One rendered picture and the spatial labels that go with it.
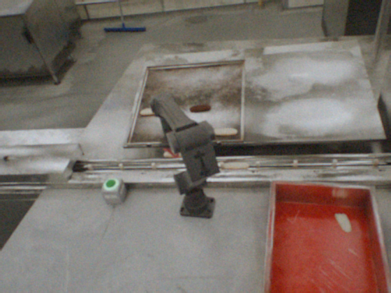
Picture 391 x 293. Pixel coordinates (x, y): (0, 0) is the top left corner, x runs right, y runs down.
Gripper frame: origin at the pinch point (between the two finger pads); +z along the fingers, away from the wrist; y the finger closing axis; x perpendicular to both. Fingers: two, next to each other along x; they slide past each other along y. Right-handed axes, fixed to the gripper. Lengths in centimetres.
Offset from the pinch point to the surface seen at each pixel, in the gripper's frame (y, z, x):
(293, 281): 45, 11, 40
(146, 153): -11.4, 10.8, -17.8
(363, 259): 37, 11, 61
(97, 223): 25.3, 10.9, -28.4
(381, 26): -76, -7, 91
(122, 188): 12.3, 6.0, -20.7
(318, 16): -321, 93, 102
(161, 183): 8.9, 7.8, -6.1
